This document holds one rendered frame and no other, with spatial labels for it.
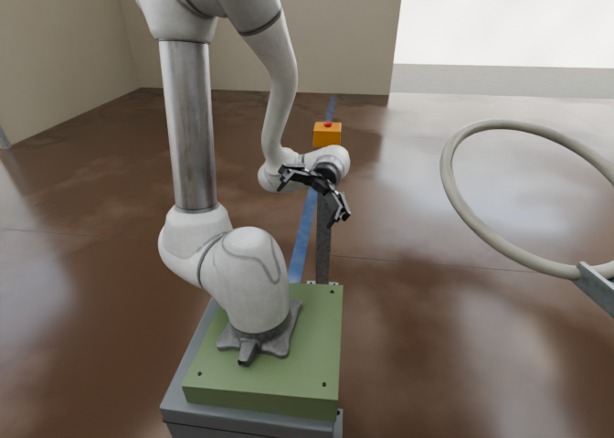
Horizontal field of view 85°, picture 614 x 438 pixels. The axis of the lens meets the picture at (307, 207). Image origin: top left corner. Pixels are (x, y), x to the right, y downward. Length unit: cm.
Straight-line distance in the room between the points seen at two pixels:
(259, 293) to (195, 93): 45
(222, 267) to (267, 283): 10
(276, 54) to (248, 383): 70
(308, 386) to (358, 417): 98
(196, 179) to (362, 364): 137
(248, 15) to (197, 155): 31
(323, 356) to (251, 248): 31
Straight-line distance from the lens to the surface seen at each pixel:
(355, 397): 182
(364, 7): 641
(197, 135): 80
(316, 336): 89
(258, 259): 72
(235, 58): 682
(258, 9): 70
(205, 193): 84
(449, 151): 95
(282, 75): 79
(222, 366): 87
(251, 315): 79
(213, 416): 91
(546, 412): 207
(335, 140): 152
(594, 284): 88
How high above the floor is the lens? 159
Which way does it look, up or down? 33 degrees down
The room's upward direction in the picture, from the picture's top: straight up
